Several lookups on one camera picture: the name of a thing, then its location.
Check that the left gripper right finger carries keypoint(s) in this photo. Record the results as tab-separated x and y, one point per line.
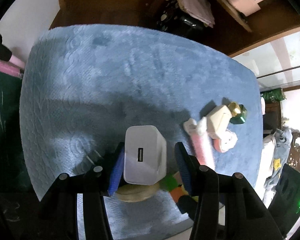
228	206

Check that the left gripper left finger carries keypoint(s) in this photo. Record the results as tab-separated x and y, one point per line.
58	208

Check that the colourful puzzle cube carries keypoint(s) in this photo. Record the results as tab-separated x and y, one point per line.
174	186

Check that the white USB charger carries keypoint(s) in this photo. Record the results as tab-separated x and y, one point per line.
145	155

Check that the pink round cartoon case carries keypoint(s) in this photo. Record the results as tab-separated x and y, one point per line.
227	141

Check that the pink white candy dispenser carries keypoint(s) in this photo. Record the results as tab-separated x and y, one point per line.
200	141

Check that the gold round tin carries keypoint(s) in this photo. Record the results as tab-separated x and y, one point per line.
131	193

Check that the green gold perfume bottle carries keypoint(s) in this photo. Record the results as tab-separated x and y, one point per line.
238	112

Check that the blue fuzzy table mat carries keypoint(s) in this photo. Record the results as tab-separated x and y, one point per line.
85	85

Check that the folded pink cloth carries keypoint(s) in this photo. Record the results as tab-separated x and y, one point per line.
198	9

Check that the brown wooden cabinet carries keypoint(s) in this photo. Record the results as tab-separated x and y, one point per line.
231	34

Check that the green chalkboard pink frame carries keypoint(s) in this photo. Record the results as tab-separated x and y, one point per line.
17	197

